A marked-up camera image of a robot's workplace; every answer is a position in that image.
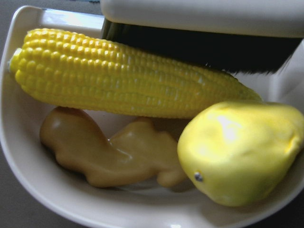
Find tan toy ginger root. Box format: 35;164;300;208
39;107;186;188

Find yellow toy corn cob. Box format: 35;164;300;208
9;28;261;118

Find cream plastic dustpan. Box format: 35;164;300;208
0;6;304;228

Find cream hand brush black bristles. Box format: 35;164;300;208
101;0;304;73

